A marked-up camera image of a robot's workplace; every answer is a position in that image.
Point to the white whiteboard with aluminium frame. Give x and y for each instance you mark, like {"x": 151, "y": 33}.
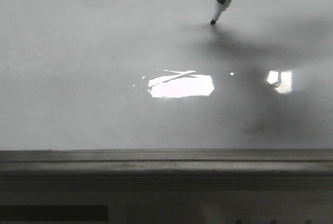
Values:
{"x": 105, "y": 88}

